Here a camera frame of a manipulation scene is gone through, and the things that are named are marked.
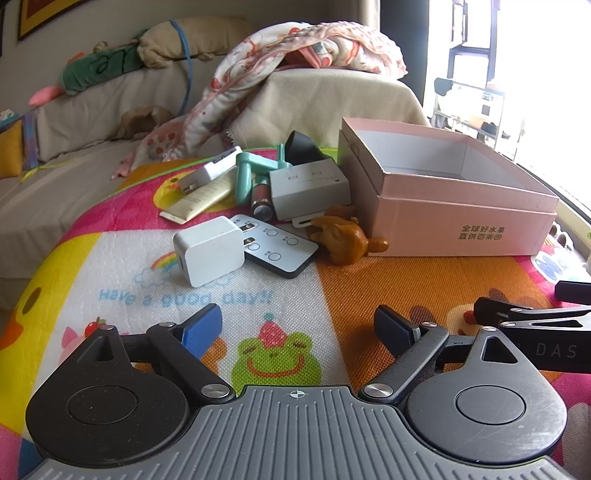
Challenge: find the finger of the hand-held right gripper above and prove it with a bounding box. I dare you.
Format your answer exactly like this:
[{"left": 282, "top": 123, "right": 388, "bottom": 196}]
[
  {"left": 475, "top": 296, "right": 591, "bottom": 329},
  {"left": 555, "top": 280, "right": 591, "bottom": 305}
]

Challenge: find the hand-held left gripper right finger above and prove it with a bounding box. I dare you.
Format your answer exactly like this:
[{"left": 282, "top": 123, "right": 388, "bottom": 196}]
[{"left": 361, "top": 304, "right": 520, "bottom": 406}]

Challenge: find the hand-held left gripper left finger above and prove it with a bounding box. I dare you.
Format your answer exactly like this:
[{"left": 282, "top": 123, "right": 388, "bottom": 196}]
[{"left": 87, "top": 303, "right": 236, "bottom": 404}]

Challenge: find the white wall charger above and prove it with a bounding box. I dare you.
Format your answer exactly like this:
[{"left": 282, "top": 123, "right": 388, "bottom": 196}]
[{"left": 173, "top": 217, "right": 245, "bottom": 288}]

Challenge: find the brown wooden animal figure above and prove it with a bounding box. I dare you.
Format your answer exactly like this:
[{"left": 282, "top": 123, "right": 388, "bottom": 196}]
[{"left": 309, "top": 205, "right": 389, "bottom": 266}]

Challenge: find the pink cardboard box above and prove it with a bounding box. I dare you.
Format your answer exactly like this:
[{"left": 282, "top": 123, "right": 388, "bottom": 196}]
[{"left": 338, "top": 117, "right": 560, "bottom": 257}]

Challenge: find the white remote control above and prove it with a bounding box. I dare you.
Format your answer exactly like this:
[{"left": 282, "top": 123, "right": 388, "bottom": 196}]
[{"left": 229, "top": 215, "right": 319, "bottom": 280}]

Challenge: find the cream tube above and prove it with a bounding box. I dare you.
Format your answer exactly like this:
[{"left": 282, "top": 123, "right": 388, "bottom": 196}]
[{"left": 159, "top": 174, "right": 234, "bottom": 225}]

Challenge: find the red patterned box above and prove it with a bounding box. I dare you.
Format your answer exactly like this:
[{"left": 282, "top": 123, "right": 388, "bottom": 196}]
[{"left": 250, "top": 176, "right": 274, "bottom": 220}]

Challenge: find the teal plastic holder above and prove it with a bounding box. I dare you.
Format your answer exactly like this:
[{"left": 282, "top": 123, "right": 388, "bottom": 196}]
[{"left": 235, "top": 144, "right": 293, "bottom": 206}]

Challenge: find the white power adapter block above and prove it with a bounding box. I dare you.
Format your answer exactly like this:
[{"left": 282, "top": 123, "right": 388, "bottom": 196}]
[{"left": 269, "top": 159, "right": 352, "bottom": 228}]

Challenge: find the black angular object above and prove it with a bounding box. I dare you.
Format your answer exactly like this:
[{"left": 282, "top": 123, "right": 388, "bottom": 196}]
[{"left": 284, "top": 130, "right": 324, "bottom": 167}]

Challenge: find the colourful cartoon play mat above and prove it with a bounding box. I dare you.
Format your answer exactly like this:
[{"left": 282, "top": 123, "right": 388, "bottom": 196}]
[{"left": 0, "top": 148, "right": 591, "bottom": 480}]

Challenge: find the metal shelf rack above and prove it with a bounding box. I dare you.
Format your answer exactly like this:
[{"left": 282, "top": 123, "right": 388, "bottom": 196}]
[{"left": 434, "top": 76, "right": 506, "bottom": 139}]

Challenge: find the brown plush toy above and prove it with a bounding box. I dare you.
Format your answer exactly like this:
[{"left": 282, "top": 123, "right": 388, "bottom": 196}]
[{"left": 115, "top": 106, "right": 174, "bottom": 139}]

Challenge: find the beige covered sofa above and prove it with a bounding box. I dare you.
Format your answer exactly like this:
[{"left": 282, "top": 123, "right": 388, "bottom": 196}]
[{"left": 0, "top": 65, "right": 430, "bottom": 282}]

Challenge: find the floral blanket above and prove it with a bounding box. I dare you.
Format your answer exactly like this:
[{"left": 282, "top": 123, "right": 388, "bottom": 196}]
[{"left": 111, "top": 21, "right": 409, "bottom": 178}]

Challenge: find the green plush toy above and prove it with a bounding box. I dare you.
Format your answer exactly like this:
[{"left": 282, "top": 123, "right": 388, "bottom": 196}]
[{"left": 28, "top": 39, "right": 153, "bottom": 108}]

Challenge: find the beige pillow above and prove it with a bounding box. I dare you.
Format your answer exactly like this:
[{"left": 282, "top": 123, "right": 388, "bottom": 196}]
[{"left": 139, "top": 17, "right": 250, "bottom": 69}]

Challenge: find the blue cord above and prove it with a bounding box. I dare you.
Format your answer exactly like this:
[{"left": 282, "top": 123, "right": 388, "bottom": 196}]
[{"left": 168, "top": 19, "right": 194, "bottom": 114}]

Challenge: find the framed wall picture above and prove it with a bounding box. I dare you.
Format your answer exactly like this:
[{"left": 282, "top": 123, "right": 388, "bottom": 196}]
[{"left": 17, "top": 0, "right": 100, "bottom": 42}]

